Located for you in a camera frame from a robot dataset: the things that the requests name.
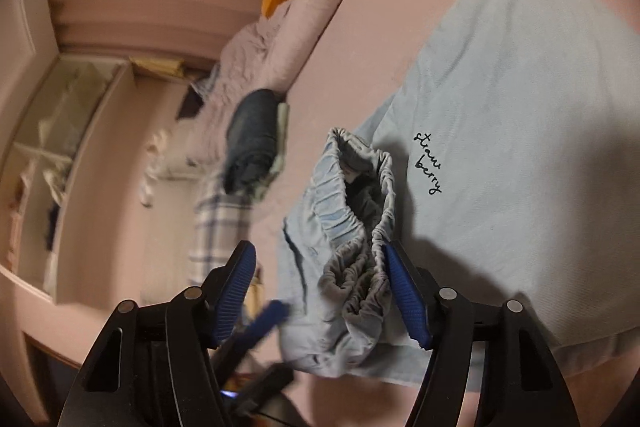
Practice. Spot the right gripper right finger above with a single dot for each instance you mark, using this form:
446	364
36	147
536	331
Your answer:
521	383

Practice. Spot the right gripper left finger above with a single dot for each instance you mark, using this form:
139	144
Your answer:
149	366

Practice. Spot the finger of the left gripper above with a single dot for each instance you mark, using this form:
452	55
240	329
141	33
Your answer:
231	353

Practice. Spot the yellow hanging cloth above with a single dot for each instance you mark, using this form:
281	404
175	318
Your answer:
167	69

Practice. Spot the pink bed sheet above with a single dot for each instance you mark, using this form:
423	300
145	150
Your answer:
358	62

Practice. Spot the white plush toy on headboard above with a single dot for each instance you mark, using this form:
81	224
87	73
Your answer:
154	150

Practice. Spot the light blue strawberry pants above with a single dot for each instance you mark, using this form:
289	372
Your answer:
507	165

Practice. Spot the dark clothing near headboard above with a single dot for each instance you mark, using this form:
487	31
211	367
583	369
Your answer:
195	98

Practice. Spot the pink quilted duvet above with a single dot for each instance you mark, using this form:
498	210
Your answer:
266	54

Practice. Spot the wall shelf unit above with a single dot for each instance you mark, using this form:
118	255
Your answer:
48	168

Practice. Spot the plaid pillow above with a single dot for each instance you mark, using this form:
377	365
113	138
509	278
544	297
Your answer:
221	222

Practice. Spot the dark blue folded jeans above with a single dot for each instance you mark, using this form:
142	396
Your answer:
251	141

